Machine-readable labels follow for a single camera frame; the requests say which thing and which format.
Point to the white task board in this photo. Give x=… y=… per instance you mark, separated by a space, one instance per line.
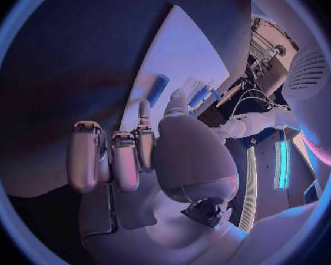
x=182 y=53

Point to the blue plug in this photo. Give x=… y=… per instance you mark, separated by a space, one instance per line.
x=198 y=96

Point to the glowing light bar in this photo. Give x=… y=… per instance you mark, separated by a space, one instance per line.
x=282 y=165

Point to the long blue cylinder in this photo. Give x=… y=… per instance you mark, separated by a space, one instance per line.
x=159 y=89

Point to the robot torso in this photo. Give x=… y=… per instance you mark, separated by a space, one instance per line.
x=311 y=106

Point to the small blue peg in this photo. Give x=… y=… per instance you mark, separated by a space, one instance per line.
x=215 y=94

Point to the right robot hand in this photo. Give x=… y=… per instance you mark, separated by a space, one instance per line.
x=187 y=159

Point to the workshop machine frame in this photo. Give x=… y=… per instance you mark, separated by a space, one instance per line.
x=267 y=57

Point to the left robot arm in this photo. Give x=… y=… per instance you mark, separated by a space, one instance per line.
x=259 y=123

